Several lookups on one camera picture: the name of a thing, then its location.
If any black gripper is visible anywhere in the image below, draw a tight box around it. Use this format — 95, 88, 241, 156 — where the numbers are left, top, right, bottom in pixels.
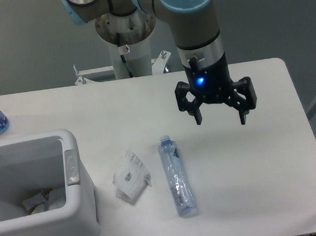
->
175, 35, 257, 125

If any clear plastic bottle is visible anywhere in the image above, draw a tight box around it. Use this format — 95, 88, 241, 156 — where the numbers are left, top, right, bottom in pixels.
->
158, 135, 198, 218

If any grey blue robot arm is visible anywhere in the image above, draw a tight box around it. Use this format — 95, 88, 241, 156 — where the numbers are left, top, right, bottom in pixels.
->
60, 0, 257, 124

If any white trash can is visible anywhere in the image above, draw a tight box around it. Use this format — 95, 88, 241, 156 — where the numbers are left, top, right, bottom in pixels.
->
0, 129, 100, 236

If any crumpled trash in bin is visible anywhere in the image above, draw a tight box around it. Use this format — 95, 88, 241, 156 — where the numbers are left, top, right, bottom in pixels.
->
22, 187, 67, 214

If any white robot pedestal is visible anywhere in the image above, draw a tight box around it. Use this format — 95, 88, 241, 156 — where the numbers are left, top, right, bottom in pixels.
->
74, 10, 171, 86

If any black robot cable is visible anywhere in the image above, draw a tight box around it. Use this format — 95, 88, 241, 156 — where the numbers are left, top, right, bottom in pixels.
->
115, 31, 134, 80

